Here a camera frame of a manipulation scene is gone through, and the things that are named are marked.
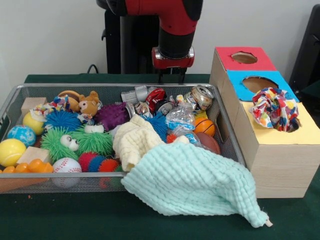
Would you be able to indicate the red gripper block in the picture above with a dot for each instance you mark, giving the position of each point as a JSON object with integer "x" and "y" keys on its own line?
{"x": 173, "y": 63}

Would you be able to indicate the cream waffle cloth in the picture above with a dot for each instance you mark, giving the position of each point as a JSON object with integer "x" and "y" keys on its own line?
{"x": 135, "y": 142}

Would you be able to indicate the mint green waffle cloth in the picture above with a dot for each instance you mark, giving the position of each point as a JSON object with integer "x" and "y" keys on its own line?
{"x": 190, "y": 180}

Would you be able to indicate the colourful dotted cloth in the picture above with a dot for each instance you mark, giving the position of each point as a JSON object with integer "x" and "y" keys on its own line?
{"x": 272, "y": 110}

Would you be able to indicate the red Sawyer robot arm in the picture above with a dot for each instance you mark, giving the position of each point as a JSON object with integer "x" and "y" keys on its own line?
{"x": 175, "y": 20}

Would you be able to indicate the wooden box with three holes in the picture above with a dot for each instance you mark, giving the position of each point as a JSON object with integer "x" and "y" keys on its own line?
{"x": 280, "y": 170}

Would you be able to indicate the purple spiky ball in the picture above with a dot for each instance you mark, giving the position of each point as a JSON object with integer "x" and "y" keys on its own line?
{"x": 111, "y": 116}

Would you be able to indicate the small brown teddy bear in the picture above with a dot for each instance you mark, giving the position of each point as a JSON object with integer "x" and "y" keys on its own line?
{"x": 88, "y": 103}

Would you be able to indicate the blue spiky rubber ball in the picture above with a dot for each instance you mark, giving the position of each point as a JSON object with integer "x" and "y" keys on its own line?
{"x": 62, "y": 120}

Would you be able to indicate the white baseball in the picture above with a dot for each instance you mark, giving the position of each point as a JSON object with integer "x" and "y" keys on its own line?
{"x": 67, "y": 166}

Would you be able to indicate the black upright stand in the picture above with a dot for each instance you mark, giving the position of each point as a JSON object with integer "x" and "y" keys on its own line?
{"x": 310, "y": 50}

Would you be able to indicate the blue globe ball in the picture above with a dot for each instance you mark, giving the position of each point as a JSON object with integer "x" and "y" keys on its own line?
{"x": 22, "y": 136}

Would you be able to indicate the yellow tennis ball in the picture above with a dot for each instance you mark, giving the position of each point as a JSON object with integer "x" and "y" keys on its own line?
{"x": 12, "y": 152}

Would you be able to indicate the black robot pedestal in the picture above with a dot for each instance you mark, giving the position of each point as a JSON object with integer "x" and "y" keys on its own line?
{"x": 137, "y": 45}

